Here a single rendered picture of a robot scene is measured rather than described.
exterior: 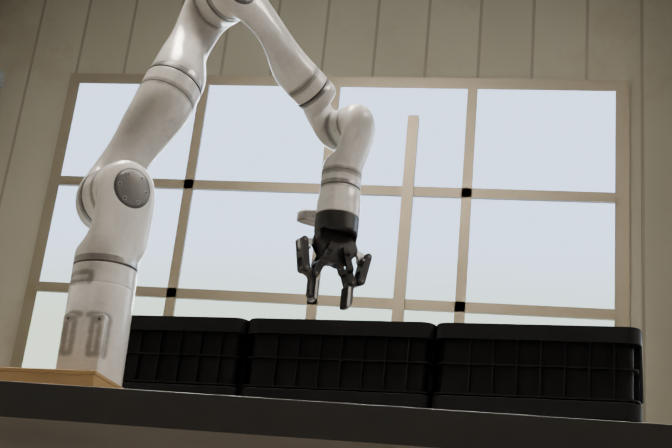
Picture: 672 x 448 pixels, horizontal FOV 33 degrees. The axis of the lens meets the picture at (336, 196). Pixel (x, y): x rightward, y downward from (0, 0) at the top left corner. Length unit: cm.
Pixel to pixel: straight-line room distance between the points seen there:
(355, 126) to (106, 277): 57
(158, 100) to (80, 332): 38
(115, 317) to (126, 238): 11
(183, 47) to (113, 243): 37
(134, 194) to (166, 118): 16
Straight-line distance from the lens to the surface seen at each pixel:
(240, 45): 451
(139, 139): 174
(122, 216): 162
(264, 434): 121
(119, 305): 160
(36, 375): 150
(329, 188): 191
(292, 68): 191
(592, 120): 419
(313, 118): 197
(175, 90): 175
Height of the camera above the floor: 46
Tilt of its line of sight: 22 degrees up
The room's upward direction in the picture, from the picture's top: 6 degrees clockwise
